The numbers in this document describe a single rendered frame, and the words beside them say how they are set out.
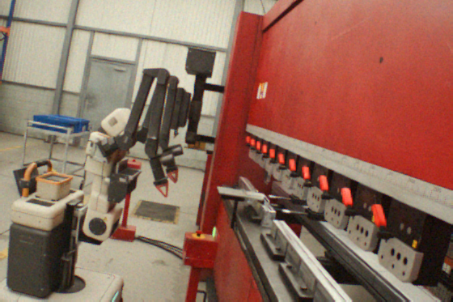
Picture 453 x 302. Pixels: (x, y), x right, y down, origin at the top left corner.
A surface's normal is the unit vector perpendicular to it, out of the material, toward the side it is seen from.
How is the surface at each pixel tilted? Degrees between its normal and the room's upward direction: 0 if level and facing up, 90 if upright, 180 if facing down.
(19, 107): 90
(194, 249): 90
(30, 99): 90
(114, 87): 90
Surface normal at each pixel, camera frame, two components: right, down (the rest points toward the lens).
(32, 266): 0.01, 0.05
